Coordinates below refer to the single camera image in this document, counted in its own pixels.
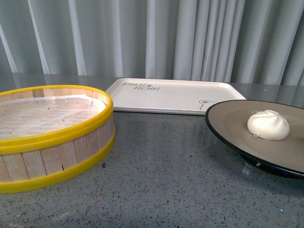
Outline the beige plate with black rim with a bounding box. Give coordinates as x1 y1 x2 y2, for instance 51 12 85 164
205 100 304 178

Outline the white steamed bun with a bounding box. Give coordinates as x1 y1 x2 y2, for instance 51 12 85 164
247 110 290 141

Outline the cream bear print tray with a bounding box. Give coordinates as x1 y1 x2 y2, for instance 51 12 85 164
107 78 244 115

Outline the yellow rimmed bamboo steamer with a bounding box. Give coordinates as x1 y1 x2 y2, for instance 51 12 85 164
0 85 115 193

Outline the grey pleated curtain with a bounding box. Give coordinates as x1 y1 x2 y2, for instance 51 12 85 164
0 0 304 86

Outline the white steamer liner cloth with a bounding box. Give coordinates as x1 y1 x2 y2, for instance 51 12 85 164
0 95 106 140

